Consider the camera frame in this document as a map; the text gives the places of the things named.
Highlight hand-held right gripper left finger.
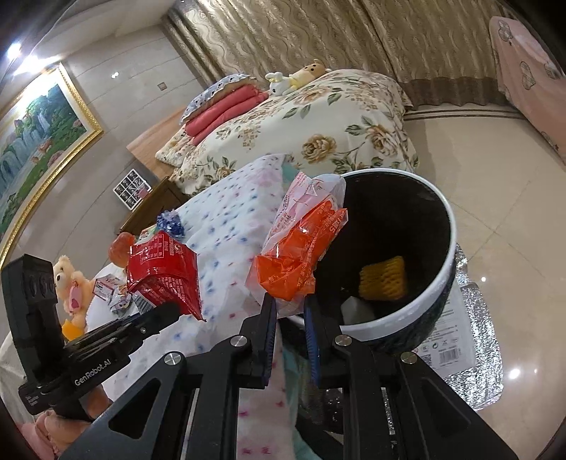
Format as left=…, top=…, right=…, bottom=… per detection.
left=57, top=292, right=279, bottom=460

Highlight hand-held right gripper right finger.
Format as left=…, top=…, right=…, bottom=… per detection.
left=303, top=295, right=520, bottom=460

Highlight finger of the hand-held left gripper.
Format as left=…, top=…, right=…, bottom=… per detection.
left=64, top=302, right=182, bottom=355

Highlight red snack packet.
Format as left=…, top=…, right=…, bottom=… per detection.
left=127, top=230, right=204, bottom=321

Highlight orange plastic snack packet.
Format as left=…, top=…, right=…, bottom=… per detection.
left=245, top=172, right=350, bottom=317

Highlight black bin with white rim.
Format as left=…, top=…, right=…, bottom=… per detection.
left=274, top=170, right=457, bottom=355

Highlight person's left hand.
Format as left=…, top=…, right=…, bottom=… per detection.
left=35, top=384, right=113, bottom=458

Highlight orange teddy bear plush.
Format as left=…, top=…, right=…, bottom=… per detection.
left=53, top=255, right=96, bottom=329

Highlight small white candy packets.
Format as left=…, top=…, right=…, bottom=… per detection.
left=93, top=274, right=133, bottom=312

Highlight orange round fruit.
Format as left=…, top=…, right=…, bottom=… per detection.
left=109, top=232, right=135, bottom=267

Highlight yellow foam fruit net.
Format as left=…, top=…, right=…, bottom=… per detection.
left=358, top=255, right=408, bottom=301

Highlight blue shiny wrapper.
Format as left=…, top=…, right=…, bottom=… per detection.
left=158, top=210, right=184, bottom=242

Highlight wooden nightstand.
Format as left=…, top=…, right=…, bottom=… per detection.
left=119, top=177, right=186, bottom=237

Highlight white flower-dotted blanket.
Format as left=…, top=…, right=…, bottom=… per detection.
left=86, top=153, right=306, bottom=460

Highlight silver foil bag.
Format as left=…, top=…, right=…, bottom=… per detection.
left=400, top=241, right=505, bottom=401

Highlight gold-framed landscape painting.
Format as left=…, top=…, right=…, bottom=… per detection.
left=0, top=62, right=104, bottom=266

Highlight wooden headboard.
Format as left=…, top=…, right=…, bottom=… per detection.
left=126, top=119, right=186, bottom=178

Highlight floral quilt bed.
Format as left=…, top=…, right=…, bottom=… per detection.
left=155, top=70, right=420, bottom=195

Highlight folded red quilt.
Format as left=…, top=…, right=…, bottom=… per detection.
left=184, top=84, right=269, bottom=144

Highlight blue-trimmed pillow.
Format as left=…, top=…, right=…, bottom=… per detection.
left=180, top=74, right=256, bottom=122

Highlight white rabbit plush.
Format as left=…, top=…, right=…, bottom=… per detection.
left=264, top=71, right=302, bottom=96

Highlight yellow bear plush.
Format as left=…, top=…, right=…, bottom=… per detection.
left=283, top=59, right=332, bottom=90

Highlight beige patterned curtain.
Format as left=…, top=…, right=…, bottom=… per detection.
left=161, top=0, right=522, bottom=109

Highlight white grid wall poster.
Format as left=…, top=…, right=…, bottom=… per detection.
left=112, top=169, right=153, bottom=211

